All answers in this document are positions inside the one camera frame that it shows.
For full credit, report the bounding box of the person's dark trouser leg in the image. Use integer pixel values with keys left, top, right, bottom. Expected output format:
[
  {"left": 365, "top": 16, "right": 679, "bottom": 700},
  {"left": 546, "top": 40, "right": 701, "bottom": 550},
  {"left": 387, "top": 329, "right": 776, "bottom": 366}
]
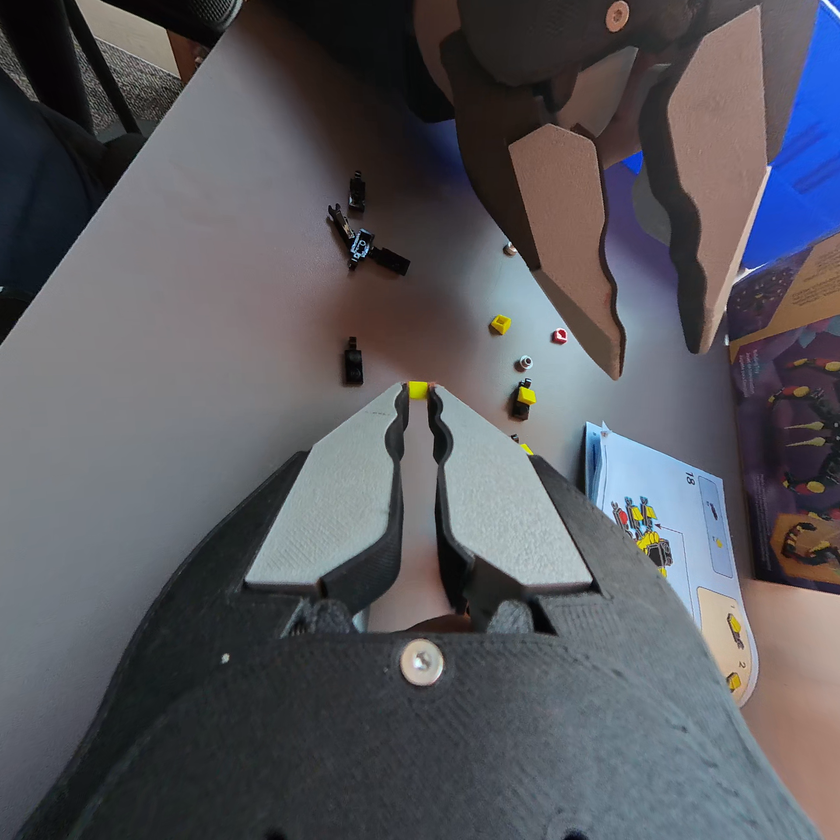
[{"left": 0, "top": 69, "right": 147, "bottom": 345}]

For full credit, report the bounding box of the black chair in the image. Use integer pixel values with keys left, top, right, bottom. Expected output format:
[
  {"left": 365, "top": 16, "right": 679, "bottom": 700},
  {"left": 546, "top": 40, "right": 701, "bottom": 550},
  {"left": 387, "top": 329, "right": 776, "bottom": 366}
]
[{"left": 0, "top": 0, "right": 245, "bottom": 140}]

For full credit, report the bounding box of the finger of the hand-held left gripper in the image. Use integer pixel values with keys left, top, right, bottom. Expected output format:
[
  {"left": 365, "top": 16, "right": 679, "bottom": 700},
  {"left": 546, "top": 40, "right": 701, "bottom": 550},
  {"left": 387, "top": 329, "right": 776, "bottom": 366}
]
[
  {"left": 639, "top": 6, "right": 773, "bottom": 356},
  {"left": 508, "top": 122, "right": 628, "bottom": 382}
]

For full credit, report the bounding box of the purple lego set box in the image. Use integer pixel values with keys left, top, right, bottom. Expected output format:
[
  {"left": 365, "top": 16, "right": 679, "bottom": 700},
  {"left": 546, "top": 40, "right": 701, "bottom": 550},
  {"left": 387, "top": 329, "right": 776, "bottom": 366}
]
[{"left": 724, "top": 230, "right": 840, "bottom": 595}]

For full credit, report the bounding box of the black lego clip assembly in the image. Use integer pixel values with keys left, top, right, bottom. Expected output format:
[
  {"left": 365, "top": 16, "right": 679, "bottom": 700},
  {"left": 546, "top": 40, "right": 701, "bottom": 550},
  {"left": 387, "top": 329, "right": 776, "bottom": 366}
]
[{"left": 327, "top": 203, "right": 412, "bottom": 277}]

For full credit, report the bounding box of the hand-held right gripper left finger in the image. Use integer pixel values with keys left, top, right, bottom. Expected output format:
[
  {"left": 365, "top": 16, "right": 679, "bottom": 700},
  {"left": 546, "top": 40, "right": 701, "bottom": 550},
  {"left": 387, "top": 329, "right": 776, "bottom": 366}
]
[{"left": 244, "top": 383, "right": 412, "bottom": 615}]

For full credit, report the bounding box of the lego instruction booklet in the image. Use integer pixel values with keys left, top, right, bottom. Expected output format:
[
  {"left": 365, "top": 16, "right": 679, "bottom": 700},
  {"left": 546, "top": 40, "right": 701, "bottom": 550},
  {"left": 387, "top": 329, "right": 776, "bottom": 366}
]
[{"left": 583, "top": 420, "right": 760, "bottom": 707}]

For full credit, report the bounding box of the blue plastic bin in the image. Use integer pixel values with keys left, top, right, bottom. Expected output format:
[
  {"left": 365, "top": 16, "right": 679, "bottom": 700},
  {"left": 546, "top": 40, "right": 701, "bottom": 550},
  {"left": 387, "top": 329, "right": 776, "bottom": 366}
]
[{"left": 607, "top": 0, "right": 840, "bottom": 271}]

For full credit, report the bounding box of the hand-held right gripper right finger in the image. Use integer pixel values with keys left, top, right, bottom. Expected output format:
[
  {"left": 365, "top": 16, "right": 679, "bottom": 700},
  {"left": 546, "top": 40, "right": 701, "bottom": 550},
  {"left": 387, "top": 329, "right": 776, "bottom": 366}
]
[{"left": 427, "top": 385, "right": 602, "bottom": 632}]

